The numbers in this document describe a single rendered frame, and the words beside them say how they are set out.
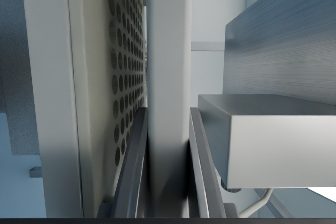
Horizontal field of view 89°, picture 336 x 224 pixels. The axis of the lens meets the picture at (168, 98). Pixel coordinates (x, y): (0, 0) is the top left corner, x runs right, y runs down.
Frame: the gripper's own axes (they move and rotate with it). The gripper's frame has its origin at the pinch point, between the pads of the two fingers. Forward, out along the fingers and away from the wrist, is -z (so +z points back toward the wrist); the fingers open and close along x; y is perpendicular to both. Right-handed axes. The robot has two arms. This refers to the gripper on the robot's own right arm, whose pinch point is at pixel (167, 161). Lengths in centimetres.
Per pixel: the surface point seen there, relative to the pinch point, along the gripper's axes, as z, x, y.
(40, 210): -45, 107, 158
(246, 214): -2.7, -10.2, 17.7
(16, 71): -16.6, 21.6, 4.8
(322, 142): -9.0, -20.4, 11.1
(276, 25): -40.7, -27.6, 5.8
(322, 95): -19.4, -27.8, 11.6
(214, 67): -321, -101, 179
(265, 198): -5.0, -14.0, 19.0
